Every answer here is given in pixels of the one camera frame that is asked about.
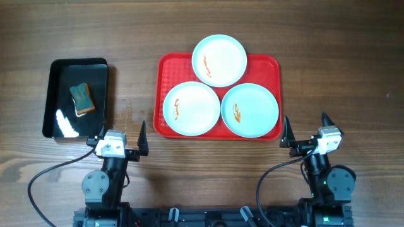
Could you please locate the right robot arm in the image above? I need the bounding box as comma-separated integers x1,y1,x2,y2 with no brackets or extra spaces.
280,112,356,227

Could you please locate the red plastic serving tray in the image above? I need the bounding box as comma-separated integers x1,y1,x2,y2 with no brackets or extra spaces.
153,52,283,141

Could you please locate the green orange sponge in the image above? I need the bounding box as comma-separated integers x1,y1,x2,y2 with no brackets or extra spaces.
69,83,95,115

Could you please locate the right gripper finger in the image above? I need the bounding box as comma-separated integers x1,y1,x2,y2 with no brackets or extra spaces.
321,112,343,136
280,116,296,148

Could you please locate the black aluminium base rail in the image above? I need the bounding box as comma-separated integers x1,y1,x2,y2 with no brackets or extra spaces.
73,205,354,227

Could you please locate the light blue plate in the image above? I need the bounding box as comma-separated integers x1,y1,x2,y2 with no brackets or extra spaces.
162,81,220,136
191,34,247,88
221,83,280,139

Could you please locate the black water tray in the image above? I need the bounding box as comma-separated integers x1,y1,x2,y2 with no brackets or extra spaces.
42,58,109,139

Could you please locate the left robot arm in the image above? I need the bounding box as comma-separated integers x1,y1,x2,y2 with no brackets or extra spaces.
73,122,149,227

